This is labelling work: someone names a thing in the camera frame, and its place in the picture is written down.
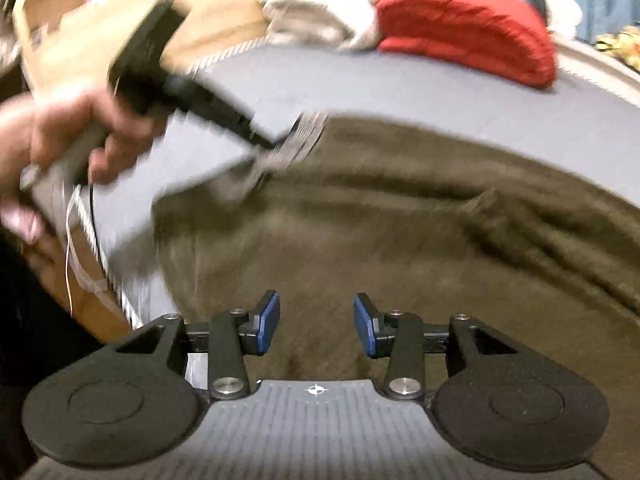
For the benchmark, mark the white folded blanket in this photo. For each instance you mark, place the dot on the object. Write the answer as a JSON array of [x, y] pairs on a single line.
[[320, 5]]

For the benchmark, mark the person's dark clothing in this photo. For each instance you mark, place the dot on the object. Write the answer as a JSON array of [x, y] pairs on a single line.
[[30, 350]]

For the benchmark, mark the brown cardboard box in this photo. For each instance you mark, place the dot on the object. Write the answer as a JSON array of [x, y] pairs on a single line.
[[75, 10]]

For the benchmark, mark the yellow long-limbed plush toy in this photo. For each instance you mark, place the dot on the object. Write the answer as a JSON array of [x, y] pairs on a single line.
[[620, 47]]

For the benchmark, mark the red folded quilt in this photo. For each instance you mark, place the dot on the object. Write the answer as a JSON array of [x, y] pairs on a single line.
[[465, 30]]

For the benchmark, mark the person's left hand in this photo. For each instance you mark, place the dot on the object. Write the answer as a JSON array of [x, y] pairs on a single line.
[[50, 130]]

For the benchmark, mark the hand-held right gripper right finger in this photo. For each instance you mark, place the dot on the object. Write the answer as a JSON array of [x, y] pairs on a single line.
[[364, 325]]

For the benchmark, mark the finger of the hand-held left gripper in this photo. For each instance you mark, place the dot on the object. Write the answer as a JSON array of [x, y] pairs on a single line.
[[255, 132]]

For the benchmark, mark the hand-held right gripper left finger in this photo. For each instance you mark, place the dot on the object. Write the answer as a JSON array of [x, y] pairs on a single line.
[[267, 322]]

